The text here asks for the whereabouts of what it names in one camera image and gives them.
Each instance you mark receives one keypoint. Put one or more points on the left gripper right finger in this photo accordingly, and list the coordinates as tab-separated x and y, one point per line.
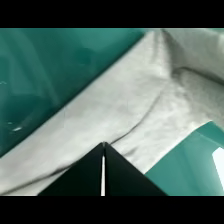
128	180

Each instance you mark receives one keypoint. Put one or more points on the grey shirt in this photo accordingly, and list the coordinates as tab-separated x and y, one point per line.
133	100

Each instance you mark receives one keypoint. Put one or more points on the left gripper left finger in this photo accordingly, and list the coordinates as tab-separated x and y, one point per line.
83	176

